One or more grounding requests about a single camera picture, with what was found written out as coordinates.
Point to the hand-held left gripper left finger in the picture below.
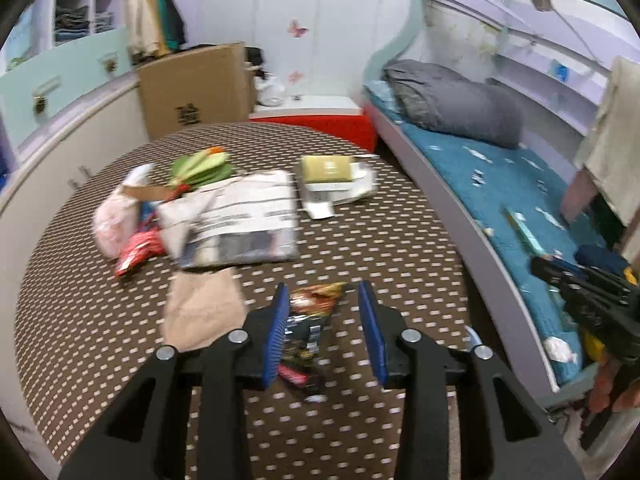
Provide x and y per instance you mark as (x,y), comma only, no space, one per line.
(276,340)

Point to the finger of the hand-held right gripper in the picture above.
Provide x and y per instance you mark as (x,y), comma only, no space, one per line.
(569,264)
(547,270)

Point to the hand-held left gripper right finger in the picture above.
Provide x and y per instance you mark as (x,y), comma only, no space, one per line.
(374,340)

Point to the white teal packet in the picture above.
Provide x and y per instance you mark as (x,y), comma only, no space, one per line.
(525,235)

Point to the dark snack wrapper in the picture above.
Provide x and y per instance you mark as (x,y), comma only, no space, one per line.
(310,310)

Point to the red snack wrapper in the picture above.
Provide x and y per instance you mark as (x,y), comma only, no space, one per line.
(137,252)

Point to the green plush leaf toy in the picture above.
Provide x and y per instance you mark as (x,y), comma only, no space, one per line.
(205,172)

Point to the brown cardboard tag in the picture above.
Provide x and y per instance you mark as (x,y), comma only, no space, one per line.
(150,192)

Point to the person's right hand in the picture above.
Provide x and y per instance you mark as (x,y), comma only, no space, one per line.
(602,385)

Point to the navy folded cloth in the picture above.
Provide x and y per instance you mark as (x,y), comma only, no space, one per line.
(600,256)

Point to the white crumpled paper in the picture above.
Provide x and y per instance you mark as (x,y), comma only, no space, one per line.
(560,351)

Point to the pink hanging garment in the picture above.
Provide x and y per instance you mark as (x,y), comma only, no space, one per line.
(577,195)

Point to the brown paper bag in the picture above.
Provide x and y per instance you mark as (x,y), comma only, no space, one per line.
(205,310)

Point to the brown polka-dot tablecloth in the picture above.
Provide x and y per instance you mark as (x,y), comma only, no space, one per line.
(375,240)

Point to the teal printed bed sheet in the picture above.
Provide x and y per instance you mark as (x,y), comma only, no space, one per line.
(475,185)

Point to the cream hanging sweater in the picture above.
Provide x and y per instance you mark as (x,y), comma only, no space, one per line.
(615,150)

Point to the plastic-wrapped grey magazine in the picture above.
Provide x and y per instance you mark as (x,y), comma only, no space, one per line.
(235,220)

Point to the yellow box in plastic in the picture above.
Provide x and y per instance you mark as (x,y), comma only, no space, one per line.
(360,187)

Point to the olive box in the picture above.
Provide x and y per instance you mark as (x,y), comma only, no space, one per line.
(327,169)

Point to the small blue wrapper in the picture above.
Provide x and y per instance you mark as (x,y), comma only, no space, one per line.
(147,212)

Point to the grey folded quilt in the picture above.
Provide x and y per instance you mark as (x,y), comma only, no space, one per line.
(450,105)

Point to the blue cup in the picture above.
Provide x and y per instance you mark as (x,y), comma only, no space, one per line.
(560,71)

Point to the pink plush toy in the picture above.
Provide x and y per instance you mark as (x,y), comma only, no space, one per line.
(112,220)

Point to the red bench with white top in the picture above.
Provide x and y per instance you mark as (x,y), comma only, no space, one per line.
(325,125)

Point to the blue pillow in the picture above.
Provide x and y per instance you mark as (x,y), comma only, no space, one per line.
(380,97)

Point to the white plastic bag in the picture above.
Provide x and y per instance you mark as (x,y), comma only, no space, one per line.
(270,91)

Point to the faint pink butterfly sticker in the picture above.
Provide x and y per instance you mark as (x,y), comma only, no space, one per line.
(295,77)

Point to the brown cardboard box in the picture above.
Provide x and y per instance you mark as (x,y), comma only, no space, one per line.
(200,85)

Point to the black clothes pile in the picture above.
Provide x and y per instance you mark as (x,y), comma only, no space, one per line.
(254,57)

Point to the low white cabinet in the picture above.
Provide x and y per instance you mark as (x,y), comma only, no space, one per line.
(65,145)

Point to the dark hanging garment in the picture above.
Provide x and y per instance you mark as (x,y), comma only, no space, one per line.
(179,15)

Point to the green hanging garment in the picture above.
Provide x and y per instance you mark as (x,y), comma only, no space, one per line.
(162,15)

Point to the mint drawer cabinet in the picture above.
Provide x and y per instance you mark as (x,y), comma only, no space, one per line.
(75,60)

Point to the cream hanging jacket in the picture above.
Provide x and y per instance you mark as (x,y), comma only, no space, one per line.
(142,10)

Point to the folded grey blue clothes stack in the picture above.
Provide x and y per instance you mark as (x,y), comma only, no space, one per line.
(105,22)
(72,25)

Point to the white stair shelf unit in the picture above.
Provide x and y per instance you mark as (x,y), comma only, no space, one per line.
(49,20)

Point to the lilac wall shelf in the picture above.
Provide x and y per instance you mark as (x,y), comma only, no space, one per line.
(540,92)

